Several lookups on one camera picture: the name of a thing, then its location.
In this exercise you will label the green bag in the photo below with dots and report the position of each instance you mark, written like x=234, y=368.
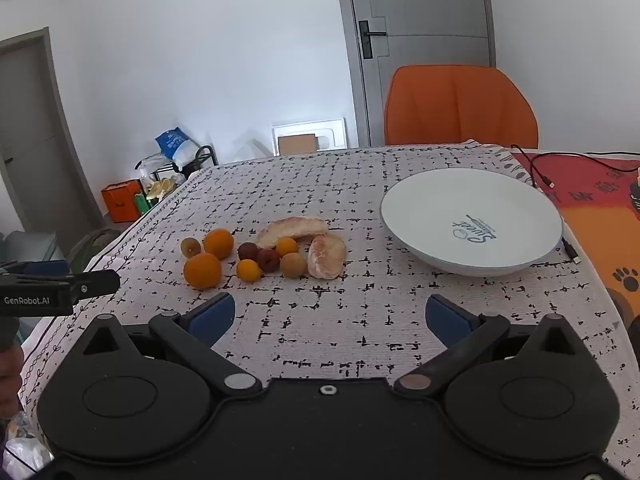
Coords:
x=141, y=205

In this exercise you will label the croissant bread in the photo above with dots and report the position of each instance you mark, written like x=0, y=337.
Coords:
x=292, y=230

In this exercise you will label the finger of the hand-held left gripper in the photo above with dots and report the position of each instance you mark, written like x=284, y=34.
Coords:
x=95, y=284
x=47, y=267

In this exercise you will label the small orange kumquat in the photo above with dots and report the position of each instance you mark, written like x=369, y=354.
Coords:
x=248, y=270
x=287, y=246

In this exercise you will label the grey door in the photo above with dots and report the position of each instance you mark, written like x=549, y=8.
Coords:
x=425, y=10

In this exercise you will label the large orange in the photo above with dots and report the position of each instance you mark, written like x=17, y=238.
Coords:
x=202, y=271

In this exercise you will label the black metal rack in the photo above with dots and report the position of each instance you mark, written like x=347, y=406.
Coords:
x=202, y=157

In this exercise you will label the green backpack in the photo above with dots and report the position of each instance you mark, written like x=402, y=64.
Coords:
x=92, y=250

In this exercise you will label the brown interior door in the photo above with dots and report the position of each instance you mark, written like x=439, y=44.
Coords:
x=40, y=135

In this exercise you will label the blue plastic bag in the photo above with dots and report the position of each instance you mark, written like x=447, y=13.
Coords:
x=175, y=146

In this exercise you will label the yellow slippers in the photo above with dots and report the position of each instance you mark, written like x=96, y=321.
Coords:
x=162, y=189

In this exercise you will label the white plate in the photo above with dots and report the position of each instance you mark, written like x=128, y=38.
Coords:
x=470, y=210

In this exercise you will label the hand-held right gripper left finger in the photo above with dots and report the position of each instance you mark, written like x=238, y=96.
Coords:
x=214, y=316

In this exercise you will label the brown cardboard sheet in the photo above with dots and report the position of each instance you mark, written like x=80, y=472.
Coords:
x=297, y=144

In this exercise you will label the orange chair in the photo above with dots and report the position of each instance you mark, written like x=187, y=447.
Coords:
x=457, y=107

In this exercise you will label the red printed mat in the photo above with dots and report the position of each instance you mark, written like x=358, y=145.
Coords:
x=595, y=200

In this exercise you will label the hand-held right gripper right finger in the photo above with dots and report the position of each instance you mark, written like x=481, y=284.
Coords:
x=446, y=317

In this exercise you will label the white plastic bag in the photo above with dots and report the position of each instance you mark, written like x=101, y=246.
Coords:
x=150, y=166

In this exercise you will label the white foam frame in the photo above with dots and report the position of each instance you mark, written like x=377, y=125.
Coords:
x=332, y=130

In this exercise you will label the peeled pomelo piece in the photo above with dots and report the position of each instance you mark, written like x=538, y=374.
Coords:
x=326, y=256

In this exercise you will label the crumpled clear plastic bag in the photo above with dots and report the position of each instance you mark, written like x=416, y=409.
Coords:
x=22, y=442

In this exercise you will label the person's left hand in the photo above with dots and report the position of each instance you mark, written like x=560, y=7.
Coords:
x=9, y=377

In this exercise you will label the orange box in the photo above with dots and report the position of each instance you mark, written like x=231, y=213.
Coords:
x=120, y=201

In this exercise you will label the white black-patterned tablecloth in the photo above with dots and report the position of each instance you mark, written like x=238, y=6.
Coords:
x=325, y=190

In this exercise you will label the medium orange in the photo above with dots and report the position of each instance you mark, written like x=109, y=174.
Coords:
x=219, y=243

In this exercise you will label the dark red plum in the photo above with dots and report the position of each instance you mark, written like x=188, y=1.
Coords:
x=247, y=251

